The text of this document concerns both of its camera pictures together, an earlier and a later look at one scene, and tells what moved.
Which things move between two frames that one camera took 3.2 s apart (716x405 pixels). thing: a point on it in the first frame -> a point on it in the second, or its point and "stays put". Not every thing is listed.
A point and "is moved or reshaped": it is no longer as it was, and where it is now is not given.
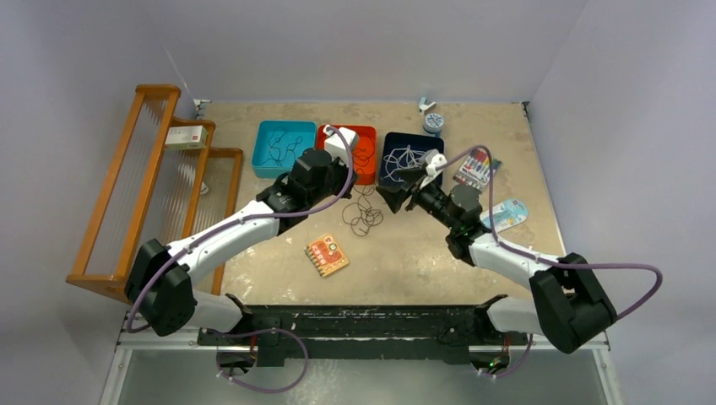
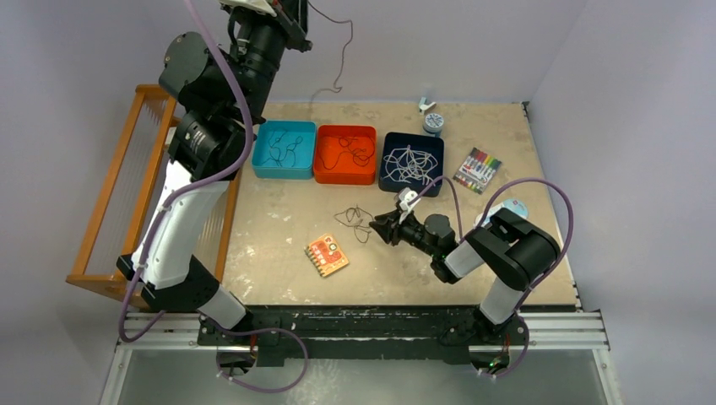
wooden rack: x=153 y=194 stays put
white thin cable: x=401 y=158 stays put
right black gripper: x=396 y=197 -> x=388 y=227
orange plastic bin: x=365 y=153 stays put
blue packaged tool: x=506 y=214 stays put
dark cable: x=360 y=215 is moved or reshaped
